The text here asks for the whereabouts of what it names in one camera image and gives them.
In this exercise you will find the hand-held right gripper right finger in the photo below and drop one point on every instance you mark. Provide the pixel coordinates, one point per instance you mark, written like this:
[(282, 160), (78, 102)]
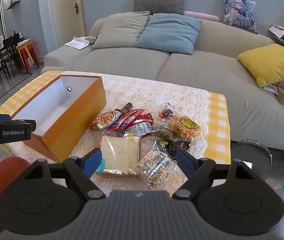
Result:
[(185, 161)]

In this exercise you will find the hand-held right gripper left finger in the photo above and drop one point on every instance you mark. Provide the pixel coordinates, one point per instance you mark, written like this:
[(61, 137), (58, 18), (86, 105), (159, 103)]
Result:
[(93, 162)]

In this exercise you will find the white sliced bread packet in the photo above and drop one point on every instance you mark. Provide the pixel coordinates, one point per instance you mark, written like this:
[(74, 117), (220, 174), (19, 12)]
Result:
[(119, 152)]

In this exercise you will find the clear peanut packet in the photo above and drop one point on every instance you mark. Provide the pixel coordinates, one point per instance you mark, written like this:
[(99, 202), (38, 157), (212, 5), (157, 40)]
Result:
[(154, 166)]

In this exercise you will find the yellow puffed snack packet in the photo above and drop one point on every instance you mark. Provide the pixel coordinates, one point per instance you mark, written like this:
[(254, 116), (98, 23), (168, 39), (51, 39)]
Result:
[(184, 127)]

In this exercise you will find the orange cardboard box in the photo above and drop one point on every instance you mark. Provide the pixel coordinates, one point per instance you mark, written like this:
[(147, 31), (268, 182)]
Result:
[(77, 120)]

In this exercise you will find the dark bun packet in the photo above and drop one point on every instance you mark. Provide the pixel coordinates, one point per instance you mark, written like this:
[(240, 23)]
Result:
[(175, 147)]

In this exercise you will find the grey seed packet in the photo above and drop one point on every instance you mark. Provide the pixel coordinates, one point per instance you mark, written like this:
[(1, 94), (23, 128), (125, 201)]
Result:
[(162, 132)]

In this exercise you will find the orange snack sticks packet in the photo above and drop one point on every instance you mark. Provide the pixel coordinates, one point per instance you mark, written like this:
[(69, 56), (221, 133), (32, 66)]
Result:
[(104, 120)]

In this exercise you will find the clear packet of brown sweets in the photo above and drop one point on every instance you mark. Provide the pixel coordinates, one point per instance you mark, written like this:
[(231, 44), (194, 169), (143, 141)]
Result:
[(167, 113)]

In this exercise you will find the red packet with white label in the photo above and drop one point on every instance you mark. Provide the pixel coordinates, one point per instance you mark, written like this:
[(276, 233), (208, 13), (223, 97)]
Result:
[(142, 127)]

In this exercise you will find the dark sausage stick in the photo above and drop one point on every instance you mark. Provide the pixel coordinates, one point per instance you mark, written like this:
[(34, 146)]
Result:
[(126, 108)]

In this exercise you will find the black dining chair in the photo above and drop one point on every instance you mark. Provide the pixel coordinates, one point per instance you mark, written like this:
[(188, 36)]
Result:
[(10, 52)]

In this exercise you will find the red stool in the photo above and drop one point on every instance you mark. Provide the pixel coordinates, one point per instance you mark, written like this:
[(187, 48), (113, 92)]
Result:
[(30, 55)]

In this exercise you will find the yellow stool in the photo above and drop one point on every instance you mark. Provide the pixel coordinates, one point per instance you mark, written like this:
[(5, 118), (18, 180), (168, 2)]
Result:
[(25, 47)]

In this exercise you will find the white lace tablecloth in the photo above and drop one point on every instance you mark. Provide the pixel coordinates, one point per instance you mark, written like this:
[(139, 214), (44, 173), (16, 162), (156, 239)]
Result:
[(137, 92)]

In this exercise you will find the white booklet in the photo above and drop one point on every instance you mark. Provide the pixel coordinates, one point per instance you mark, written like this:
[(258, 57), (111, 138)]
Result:
[(78, 43)]

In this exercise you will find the small printed booklet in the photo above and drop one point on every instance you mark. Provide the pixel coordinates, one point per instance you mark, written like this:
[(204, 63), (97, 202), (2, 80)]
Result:
[(91, 39)]

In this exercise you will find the beige sofa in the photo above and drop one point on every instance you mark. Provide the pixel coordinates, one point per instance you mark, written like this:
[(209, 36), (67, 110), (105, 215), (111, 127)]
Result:
[(132, 60)]

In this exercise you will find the cream door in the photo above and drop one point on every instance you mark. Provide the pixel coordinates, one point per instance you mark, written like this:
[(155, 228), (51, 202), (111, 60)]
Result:
[(62, 12)]

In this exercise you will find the blue cushion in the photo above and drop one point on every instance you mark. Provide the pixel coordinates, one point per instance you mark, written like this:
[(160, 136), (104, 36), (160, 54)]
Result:
[(169, 33)]

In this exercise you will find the yellow pillow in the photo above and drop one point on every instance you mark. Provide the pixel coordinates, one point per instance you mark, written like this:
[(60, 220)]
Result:
[(271, 62)]

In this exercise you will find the beige cushion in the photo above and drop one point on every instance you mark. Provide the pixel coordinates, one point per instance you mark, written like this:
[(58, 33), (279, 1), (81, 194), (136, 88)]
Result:
[(122, 30)]

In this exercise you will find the pink cushion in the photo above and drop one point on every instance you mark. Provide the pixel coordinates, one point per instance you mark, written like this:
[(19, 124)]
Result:
[(201, 16)]

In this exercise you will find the printed figure pillow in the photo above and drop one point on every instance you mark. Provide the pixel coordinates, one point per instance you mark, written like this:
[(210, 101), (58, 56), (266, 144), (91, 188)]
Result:
[(240, 12)]

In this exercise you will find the grey striped cushion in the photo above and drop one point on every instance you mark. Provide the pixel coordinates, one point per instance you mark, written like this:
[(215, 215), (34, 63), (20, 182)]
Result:
[(158, 3)]

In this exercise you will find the wall shelf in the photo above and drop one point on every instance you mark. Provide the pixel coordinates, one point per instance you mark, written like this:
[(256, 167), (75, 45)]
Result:
[(12, 5)]

